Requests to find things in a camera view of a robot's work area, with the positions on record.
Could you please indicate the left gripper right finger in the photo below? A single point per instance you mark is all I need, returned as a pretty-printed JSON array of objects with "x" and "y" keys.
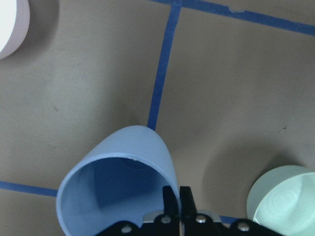
[{"x": 188, "y": 208}]

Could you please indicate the blue cup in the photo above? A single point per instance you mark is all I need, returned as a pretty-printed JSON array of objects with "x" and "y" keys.
[{"x": 121, "y": 179}]

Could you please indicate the mint green bowl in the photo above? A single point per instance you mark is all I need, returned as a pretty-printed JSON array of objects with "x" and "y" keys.
[{"x": 283, "y": 200}]

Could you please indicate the pink bowl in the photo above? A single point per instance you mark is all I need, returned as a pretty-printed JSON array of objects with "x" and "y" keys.
[{"x": 14, "y": 25}]

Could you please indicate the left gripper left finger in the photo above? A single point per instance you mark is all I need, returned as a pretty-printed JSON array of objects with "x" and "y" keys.
[{"x": 170, "y": 205}]

